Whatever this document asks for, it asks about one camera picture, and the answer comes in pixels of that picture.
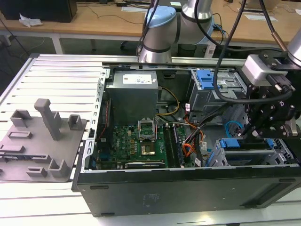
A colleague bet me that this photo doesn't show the black cable copper sleeve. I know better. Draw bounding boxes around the black cable copper sleeve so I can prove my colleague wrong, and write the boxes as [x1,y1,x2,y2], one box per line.
[258,0,289,51]

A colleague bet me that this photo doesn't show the black PC case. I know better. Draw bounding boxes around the black PC case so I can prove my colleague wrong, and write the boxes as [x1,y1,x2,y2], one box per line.
[71,61,301,217]

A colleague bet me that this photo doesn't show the yellow wire bundle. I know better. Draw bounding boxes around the yellow wire bundle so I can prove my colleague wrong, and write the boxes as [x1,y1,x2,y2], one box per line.
[155,87,181,116]

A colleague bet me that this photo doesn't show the black arm base cable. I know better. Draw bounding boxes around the black arm base cable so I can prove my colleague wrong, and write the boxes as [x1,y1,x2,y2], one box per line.
[137,0,160,57]

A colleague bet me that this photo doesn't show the black cable bundle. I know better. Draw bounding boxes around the black cable bundle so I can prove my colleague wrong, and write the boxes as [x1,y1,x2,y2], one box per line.
[188,105,230,165]

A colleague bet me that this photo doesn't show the metal socket cover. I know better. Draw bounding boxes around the metal socket cover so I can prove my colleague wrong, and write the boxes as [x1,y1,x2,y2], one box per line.
[137,117,157,142]

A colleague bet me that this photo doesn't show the RAM stick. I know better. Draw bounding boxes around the RAM stick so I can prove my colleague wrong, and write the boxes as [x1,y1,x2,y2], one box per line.
[173,124,185,165]

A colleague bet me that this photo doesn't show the orange wire bundle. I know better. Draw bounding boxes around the orange wire bundle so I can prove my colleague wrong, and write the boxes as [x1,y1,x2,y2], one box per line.
[182,113,206,159]

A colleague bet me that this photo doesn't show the CPU socket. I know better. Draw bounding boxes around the CPU socket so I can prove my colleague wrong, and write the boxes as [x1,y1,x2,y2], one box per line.
[140,141,158,157]

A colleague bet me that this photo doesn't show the green motherboard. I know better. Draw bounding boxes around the green motherboard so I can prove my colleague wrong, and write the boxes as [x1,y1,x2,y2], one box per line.
[96,123,196,169]

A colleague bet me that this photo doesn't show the hard disk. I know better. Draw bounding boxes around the hard disk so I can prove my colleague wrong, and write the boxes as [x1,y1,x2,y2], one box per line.
[211,138,283,167]

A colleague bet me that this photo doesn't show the grey metal drive cage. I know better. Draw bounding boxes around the grey metal drive cage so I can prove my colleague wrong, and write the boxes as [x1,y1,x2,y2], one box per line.
[188,69,251,118]

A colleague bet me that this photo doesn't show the black RAM slot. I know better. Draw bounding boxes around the black RAM slot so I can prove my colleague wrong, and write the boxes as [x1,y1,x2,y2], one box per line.
[163,124,176,168]

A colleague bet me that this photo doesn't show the white paper sheet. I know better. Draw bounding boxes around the white paper sheet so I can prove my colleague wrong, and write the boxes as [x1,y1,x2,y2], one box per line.
[244,14,278,22]
[121,6,147,13]

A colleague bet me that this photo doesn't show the blue drive cage latch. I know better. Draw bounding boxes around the blue drive cage latch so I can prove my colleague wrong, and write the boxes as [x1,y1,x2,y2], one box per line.
[197,69,221,90]

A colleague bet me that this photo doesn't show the black graphics card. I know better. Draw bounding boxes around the black graphics card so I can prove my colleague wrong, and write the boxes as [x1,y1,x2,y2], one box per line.
[124,160,166,169]

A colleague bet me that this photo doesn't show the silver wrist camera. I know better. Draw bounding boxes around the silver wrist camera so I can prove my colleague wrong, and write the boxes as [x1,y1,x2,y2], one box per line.
[241,54,291,87]

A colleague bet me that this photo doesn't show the grey power supply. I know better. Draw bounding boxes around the grey power supply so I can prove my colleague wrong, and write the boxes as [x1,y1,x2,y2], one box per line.
[105,70,160,121]

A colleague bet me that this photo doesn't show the blue disk wire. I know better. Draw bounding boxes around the blue disk wire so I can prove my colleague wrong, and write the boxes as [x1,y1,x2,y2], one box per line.
[224,121,243,139]

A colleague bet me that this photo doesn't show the black computer box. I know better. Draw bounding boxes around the black computer box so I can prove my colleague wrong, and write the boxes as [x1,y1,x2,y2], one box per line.
[0,0,78,23]

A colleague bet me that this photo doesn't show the thin red wire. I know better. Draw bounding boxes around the thin red wire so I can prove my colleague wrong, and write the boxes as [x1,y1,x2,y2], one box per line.
[97,98,111,140]

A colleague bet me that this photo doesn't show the grey metal disk bay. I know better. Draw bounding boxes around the grey metal disk bay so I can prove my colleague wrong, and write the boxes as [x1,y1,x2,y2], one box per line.
[209,138,294,167]

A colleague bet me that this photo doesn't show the wooden desk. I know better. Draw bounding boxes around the wooden desk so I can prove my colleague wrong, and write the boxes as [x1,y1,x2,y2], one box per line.
[0,0,301,50]

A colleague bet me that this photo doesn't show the grey parts rack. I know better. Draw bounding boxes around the grey parts rack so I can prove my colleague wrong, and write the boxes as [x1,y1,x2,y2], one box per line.
[0,98,88,183]

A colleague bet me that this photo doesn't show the thick black camera cable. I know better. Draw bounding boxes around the thick black camera cable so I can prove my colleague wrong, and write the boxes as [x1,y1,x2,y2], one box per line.
[213,0,296,104]

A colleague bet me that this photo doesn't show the crumpled white paper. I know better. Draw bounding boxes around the crumpled white paper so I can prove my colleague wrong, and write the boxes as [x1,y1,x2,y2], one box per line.
[18,13,43,28]

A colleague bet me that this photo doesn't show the blue hanging cables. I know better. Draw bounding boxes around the blue hanging cables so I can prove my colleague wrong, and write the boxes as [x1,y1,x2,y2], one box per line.
[215,23,230,58]

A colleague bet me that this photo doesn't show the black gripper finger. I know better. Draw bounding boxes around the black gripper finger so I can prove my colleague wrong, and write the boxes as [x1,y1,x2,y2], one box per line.
[238,83,274,137]
[244,121,285,140]

